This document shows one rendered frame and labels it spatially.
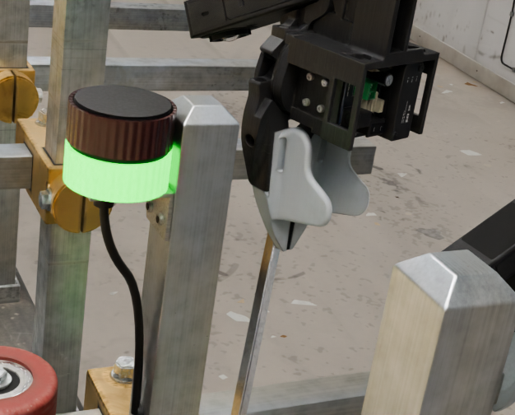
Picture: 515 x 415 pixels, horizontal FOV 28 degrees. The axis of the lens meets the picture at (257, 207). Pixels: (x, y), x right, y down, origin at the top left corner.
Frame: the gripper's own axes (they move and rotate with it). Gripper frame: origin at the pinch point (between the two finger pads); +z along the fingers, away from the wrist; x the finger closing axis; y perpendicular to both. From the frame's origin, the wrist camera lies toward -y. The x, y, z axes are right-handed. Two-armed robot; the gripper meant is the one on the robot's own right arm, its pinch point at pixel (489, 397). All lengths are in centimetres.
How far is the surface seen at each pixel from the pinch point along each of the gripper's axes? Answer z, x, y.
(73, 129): -26.7, -4.7, -39.2
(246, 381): -8.6, -4.8, -26.1
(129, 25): -11, 74, -9
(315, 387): -3.4, 0.3, -17.3
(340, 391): -3.4, -0.6, -15.6
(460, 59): 78, 350, 263
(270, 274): -15.1, -2.1, -24.2
